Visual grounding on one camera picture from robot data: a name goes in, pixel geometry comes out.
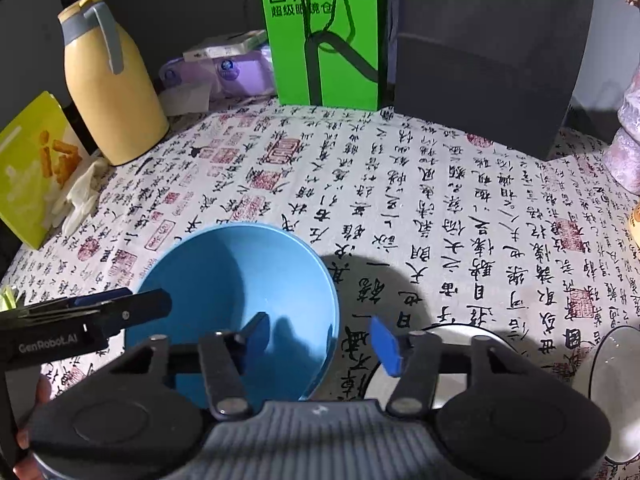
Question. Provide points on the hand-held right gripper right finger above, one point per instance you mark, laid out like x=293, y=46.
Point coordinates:
x=386, y=350

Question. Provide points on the calligraphy print tablecloth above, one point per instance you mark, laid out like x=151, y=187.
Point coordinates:
x=400, y=200

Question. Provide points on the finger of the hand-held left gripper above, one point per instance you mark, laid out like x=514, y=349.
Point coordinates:
x=95, y=300
x=145, y=305

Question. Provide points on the yellow mug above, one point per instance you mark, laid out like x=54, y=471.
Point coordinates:
x=635, y=225

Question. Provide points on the person's left hand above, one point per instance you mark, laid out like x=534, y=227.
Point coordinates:
x=44, y=390

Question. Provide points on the white paper sheet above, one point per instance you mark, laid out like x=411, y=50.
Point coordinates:
x=185, y=100

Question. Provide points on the purple ceramic vase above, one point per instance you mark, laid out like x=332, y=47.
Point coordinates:
x=627, y=140

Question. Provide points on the yellow-green snack box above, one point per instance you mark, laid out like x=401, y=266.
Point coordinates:
x=30, y=170

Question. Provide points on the green paper bag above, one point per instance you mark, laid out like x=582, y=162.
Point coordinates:
x=325, y=35

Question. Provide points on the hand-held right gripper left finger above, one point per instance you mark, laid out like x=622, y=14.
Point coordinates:
x=257, y=335

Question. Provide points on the black paper bag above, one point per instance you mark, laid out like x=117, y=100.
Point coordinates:
x=490, y=60

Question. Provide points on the white bowl with black rim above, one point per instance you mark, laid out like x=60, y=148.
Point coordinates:
x=450, y=332
x=615, y=385

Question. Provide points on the blue bowl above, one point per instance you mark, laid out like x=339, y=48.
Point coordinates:
x=225, y=275

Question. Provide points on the white flat box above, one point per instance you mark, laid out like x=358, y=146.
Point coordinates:
x=225, y=46

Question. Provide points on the green white snack wrapper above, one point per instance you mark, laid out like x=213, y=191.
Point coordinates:
x=9, y=300

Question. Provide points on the yellow thermos jug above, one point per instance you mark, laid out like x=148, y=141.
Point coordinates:
x=115, y=100

